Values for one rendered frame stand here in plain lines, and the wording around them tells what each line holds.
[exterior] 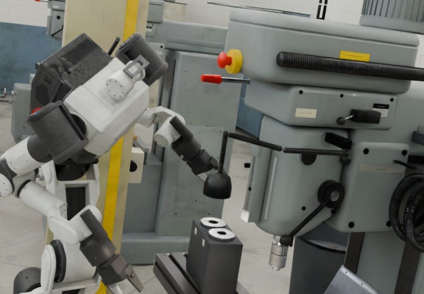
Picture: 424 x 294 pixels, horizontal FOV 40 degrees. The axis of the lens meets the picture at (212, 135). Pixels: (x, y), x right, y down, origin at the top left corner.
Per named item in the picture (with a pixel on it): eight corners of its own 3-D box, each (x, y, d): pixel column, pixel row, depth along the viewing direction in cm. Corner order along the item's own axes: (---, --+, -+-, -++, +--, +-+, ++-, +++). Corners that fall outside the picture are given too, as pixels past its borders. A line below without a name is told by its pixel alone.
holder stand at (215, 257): (201, 295, 196) (209, 240, 192) (185, 266, 216) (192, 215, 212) (235, 295, 200) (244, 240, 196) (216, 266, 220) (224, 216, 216)
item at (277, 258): (285, 269, 163) (288, 250, 162) (268, 266, 164) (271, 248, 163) (284, 262, 168) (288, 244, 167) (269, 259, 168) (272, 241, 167)
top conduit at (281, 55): (282, 67, 131) (284, 52, 131) (272, 65, 135) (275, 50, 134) (432, 83, 150) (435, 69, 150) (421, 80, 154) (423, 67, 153)
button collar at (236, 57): (233, 75, 142) (236, 50, 141) (223, 71, 148) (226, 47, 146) (240, 76, 143) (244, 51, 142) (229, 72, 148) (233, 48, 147)
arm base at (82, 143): (13, 126, 158) (42, 107, 153) (39, 111, 169) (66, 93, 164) (45, 172, 160) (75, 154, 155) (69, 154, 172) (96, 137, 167)
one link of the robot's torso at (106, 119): (-1, 130, 183) (27, 64, 157) (67, 77, 206) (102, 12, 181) (70, 194, 184) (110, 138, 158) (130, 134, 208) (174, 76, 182)
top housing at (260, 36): (260, 82, 134) (271, 12, 131) (214, 66, 157) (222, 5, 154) (416, 96, 154) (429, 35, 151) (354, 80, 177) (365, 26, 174)
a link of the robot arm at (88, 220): (79, 259, 175) (56, 228, 173) (100, 238, 183) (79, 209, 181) (100, 250, 168) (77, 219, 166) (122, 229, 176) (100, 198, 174)
